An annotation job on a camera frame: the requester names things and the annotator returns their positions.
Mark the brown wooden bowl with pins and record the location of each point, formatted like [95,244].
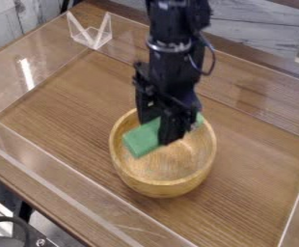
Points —
[171,170]

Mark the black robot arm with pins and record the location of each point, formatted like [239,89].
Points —
[176,21]

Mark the black table leg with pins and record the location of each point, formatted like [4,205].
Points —
[23,211]

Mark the black metal base plate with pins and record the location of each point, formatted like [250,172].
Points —
[38,239]

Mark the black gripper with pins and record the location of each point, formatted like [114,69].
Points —
[164,84]

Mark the green rectangular block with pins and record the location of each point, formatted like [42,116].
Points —
[142,139]

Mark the clear acrylic corner bracket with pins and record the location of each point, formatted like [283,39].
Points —
[94,38]

